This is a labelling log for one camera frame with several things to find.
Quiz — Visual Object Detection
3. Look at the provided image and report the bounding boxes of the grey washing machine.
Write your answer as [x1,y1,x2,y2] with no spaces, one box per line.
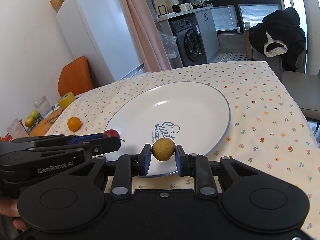
[169,14,207,67]

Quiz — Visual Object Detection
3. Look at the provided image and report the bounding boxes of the white refrigerator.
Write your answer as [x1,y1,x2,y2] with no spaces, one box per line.
[56,0,145,87]

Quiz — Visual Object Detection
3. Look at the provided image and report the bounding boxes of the green apple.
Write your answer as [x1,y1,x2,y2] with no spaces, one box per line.
[29,109,40,119]
[24,116,34,128]

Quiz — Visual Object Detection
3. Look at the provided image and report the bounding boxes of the person's left hand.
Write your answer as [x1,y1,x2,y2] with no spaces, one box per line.
[0,197,27,231]

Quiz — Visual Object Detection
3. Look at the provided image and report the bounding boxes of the orange tangerine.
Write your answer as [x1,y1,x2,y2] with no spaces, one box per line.
[67,116,82,132]

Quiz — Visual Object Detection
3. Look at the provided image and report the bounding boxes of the short clear glass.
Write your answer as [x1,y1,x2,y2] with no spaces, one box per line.
[34,96,53,119]

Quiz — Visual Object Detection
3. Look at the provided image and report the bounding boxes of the white kitchen counter cabinet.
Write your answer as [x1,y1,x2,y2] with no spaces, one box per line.
[157,7,220,68]

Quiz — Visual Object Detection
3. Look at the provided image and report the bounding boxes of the pink curtain left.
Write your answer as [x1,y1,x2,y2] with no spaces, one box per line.
[120,0,171,72]

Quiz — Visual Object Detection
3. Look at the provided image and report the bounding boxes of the yellow tape roll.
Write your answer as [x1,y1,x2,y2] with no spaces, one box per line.
[59,92,76,110]

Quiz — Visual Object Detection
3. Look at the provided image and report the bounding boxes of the small red fruit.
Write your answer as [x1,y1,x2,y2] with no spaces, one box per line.
[103,129,124,141]

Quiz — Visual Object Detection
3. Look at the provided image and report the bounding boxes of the white plate blue rim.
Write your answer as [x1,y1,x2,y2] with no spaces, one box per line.
[105,81,231,161]

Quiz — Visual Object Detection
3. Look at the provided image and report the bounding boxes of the green apple front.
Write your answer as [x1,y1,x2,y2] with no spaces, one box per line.
[24,116,34,128]

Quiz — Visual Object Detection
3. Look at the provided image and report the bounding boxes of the orange cat placemat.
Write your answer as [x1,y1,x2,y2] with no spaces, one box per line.
[28,108,63,137]

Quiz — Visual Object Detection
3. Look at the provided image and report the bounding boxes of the red basket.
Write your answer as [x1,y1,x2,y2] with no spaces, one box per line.
[0,133,13,142]

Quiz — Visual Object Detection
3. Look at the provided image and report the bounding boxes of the orange chair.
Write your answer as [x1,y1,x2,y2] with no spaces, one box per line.
[57,56,94,97]

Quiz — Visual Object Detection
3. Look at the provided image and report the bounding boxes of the black jacket on chair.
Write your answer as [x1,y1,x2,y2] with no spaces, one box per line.
[248,7,306,72]

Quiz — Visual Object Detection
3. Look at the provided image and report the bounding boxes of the green apple back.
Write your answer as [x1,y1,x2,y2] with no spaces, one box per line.
[29,109,40,119]

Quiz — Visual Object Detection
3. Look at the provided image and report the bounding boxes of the cardboard box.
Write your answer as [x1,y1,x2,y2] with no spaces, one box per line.
[244,30,253,60]

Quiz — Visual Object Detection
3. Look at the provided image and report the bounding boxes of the floral white tablecloth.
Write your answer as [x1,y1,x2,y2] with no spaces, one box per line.
[48,61,319,239]

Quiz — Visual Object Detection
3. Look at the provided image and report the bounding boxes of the green-brown longan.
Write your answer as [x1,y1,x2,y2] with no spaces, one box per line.
[152,138,176,161]

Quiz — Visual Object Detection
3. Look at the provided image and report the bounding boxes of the tall frosted glass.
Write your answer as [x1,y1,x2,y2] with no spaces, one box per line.
[7,118,29,139]

